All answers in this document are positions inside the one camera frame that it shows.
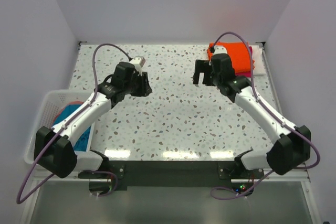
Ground orange t-shirt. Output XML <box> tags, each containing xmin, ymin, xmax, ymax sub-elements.
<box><xmin>207</xmin><ymin>42</ymin><xmax>251</xmax><ymax>73</ymax></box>

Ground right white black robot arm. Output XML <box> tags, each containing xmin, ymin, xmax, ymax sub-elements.
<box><xmin>193</xmin><ymin>54</ymin><xmax>311</xmax><ymax>178</ymax></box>

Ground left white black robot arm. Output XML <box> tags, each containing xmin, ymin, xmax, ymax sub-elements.
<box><xmin>34</xmin><ymin>57</ymin><xmax>152</xmax><ymax>178</ymax></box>

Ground folded magenta t-shirt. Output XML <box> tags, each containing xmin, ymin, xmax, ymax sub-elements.
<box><xmin>236</xmin><ymin>46</ymin><xmax>253</xmax><ymax>78</ymax></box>

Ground folded white t-shirt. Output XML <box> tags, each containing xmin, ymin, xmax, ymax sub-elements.
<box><xmin>250</xmin><ymin>45</ymin><xmax>266</xmax><ymax>76</ymax></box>

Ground pink garment in basket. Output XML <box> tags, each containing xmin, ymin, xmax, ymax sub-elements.
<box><xmin>54</xmin><ymin>101</ymin><xmax>83</xmax><ymax>120</ymax></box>

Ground white plastic laundry basket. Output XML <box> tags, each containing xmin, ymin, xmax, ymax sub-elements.
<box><xmin>24</xmin><ymin>90</ymin><xmax>91</xmax><ymax>164</ymax></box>

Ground blue t-shirt in basket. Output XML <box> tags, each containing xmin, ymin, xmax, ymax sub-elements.
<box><xmin>52</xmin><ymin>105</ymin><xmax>91</xmax><ymax>152</ymax></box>

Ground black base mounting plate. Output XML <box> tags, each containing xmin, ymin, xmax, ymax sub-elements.
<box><xmin>79</xmin><ymin>161</ymin><xmax>264</xmax><ymax>195</ymax></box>

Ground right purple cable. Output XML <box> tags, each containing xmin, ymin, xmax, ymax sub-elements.
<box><xmin>209</xmin><ymin>31</ymin><xmax>321</xmax><ymax>200</ymax></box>

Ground purple cable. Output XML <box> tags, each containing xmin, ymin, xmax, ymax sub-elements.
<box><xmin>16</xmin><ymin>43</ymin><xmax>132</xmax><ymax>204</ymax></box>
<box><xmin>209</xmin><ymin>31</ymin><xmax>321</xmax><ymax>200</ymax></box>

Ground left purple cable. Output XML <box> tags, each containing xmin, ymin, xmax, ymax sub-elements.
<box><xmin>16</xmin><ymin>43</ymin><xmax>132</xmax><ymax>204</ymax></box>

